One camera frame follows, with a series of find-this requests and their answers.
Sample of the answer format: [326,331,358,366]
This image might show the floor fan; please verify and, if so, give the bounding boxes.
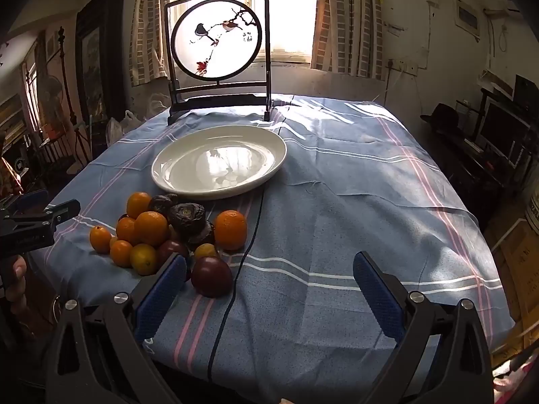
[36,75,64,135]

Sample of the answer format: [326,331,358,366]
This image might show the blue striped tablecloth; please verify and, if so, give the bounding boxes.
[27,94,516,404]

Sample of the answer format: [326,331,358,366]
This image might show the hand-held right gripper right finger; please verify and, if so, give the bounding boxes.
[353,251,494,404]

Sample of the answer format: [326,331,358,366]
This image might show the white wall box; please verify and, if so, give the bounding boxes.
[455,0,483,43]

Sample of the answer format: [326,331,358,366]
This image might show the dark red plum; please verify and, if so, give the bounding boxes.
[157,239,190,268]
[191,256,233,299]

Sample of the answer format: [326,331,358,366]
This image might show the white plastic bag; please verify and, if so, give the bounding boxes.
[105,109,144,144]
[147,93,171,116]

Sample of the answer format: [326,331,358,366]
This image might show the bright window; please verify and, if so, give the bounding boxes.
[185,0,318,64]

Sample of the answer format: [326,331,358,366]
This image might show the yellow-orange mandarin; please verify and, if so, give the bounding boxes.
[130,243,159,276]

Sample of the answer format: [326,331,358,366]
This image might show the large dark water chestnut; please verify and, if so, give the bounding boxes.
[167,203,207,236]

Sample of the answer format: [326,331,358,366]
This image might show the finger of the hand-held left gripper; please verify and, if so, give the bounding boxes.
[0,189,50,216]
[0,199,82,258]

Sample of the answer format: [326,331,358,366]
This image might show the black hat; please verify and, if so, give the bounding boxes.
[420,103,464,135]

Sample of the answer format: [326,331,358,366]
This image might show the white oval plate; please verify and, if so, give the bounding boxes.
[151,125,288,201]

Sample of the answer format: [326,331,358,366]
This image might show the large orange mandarin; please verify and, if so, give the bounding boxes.
[135,211,170,248]
[215,210,248,251]

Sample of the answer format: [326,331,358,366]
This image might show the cardboard box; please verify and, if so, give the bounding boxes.
[490,219,539,325]

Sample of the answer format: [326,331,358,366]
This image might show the brick pattern curtain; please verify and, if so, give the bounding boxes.
[128,0,173,87]
[310,0,386,78]

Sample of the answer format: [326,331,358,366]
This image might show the dark framed painting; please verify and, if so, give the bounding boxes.
[75,0,127,125]

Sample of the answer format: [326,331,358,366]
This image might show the black metal floor stand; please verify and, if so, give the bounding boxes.
[58,27,91,165]

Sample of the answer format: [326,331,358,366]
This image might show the white wall socket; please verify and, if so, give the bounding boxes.
[387,60,419,74]

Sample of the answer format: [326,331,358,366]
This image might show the black cable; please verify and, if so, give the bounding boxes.
[206,187,265,385]

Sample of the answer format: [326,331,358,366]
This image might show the white power cord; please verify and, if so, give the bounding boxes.
[373,67,401,102]

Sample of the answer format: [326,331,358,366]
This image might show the round bird painting table screen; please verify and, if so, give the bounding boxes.
[164,0,274,126]

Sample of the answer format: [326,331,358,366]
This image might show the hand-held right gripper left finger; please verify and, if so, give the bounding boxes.
[45,252,188,404]

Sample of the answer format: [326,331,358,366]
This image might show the person's left hand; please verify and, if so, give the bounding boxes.
[6,255,29,316]

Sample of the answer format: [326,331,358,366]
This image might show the computer monitor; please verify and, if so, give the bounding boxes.
[480,97,531,165]

